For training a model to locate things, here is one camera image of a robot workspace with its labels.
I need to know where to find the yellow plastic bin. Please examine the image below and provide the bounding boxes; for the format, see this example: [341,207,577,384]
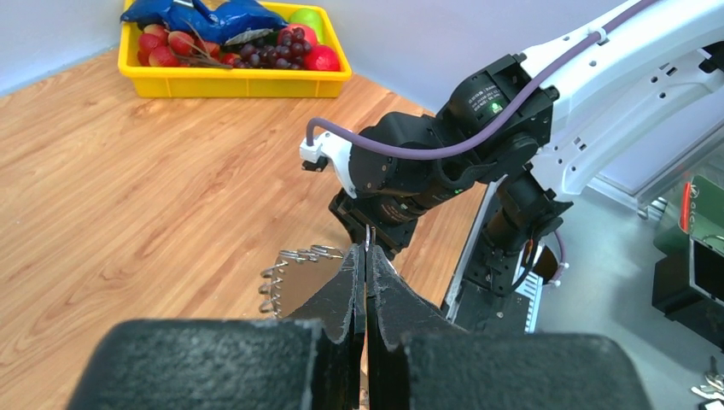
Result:
[118,1,353,98]

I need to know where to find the metal key organizer ring plate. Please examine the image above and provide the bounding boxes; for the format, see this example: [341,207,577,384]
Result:
[258,244,365,319]

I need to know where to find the red cherries bunch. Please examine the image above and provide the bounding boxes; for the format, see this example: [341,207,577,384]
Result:
[137,24,246,68]

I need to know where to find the green apple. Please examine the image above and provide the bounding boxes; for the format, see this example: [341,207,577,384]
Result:
[288,8,324,44]

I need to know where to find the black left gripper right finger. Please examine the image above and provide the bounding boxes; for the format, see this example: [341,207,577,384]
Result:
[365,245,651,409]

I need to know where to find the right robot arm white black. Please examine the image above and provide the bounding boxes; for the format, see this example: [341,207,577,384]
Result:
[300,1,723,297]

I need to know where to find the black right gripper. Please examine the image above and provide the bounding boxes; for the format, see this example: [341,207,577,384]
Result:
[329,112,487,259]

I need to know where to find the red peach fruit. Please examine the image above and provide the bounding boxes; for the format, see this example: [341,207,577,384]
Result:
[277,24,318,46]

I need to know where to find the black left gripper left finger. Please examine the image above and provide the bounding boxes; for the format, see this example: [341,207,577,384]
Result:
[67,245,365,409]

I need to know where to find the purple grape bunch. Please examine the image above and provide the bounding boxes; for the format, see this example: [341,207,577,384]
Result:
[231,32,312,70]

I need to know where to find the red apple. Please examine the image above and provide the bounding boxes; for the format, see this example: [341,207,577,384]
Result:
[304,44,342,72]

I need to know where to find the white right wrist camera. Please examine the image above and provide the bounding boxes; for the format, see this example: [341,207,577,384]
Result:
[300,131,357,198]

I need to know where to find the blue chips bag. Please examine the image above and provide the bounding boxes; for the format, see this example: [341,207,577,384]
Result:
[120,0,288,45]

